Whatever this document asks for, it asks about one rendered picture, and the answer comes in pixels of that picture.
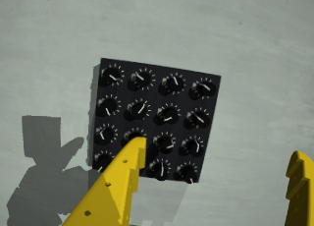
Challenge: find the black knob box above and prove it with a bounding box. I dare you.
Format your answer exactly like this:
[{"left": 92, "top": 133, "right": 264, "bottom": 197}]
[{"left": 92, "top": 58, "right": 221, "bottom": 184}]

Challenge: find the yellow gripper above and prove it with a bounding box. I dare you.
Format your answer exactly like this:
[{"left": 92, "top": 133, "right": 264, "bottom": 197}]
[{"left": 61, "top": 137, "right": 314, "bottom": 226}]

